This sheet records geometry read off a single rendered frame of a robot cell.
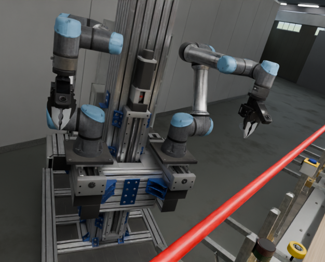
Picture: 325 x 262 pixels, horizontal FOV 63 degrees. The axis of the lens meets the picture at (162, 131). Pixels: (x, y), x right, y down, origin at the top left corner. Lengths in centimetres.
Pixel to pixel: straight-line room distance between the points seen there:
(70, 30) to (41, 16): 224
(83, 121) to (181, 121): 51
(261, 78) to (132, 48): 65
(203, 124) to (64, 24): 96
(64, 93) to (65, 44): 14
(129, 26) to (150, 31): 11
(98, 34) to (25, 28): 211
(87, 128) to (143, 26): 57
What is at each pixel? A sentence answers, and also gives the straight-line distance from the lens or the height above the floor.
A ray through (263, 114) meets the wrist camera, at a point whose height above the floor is 146.
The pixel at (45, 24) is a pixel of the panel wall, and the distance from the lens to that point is 315.
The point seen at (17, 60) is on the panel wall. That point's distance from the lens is 309.
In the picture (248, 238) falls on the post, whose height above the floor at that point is 114.
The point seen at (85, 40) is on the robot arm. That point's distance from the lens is 99.
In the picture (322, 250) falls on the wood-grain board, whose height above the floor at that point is 90.
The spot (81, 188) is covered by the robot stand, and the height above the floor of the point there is 94.
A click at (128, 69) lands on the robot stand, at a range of 144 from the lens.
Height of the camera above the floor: 174
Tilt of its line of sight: 23 degrees down
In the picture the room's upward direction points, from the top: 14 degrees clockwise
